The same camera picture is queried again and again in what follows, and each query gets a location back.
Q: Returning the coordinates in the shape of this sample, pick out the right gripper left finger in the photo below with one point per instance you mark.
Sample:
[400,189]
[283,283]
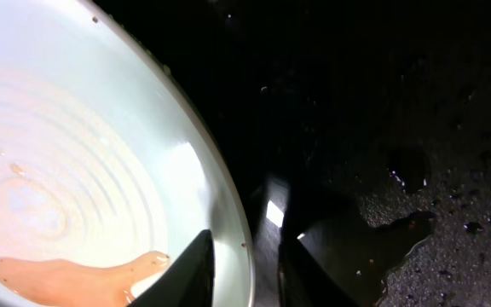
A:
[189,281]

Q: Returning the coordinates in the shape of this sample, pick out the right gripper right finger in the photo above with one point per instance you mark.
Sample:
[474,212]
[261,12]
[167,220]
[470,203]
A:
[302,282]

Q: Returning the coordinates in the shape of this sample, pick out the light blue plate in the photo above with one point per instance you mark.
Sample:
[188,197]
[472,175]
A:
[102,157]

